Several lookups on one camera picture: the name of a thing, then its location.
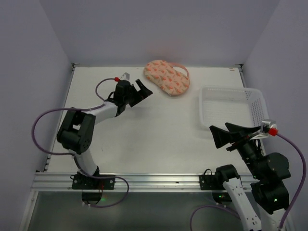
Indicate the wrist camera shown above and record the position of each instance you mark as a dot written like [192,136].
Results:
[125,76]
[267,128]

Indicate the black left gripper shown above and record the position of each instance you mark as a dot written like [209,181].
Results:
[133,95]

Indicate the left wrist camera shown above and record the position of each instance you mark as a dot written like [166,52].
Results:
[125,76]

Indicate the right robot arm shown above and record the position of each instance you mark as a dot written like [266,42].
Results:
[269,171]

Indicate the pink patterned mesh laundry bag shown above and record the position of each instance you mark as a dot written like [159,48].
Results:
[172,78]

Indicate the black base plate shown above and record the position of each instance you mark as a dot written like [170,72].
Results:
[81,182]
[208,181]

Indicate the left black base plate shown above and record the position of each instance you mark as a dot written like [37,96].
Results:
[81,182]

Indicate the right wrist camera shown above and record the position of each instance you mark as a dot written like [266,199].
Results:
[267,128]

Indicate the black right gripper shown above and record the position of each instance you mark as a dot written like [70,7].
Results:
[237,141]

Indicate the aluminium mounting rail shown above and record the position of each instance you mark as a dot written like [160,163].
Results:
[138,182]

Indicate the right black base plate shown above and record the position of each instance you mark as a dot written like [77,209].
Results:
[208,181]

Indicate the white plastic basket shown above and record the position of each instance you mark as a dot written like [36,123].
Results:
[241,106]

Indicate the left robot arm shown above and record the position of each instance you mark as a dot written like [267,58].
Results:
[76,131]

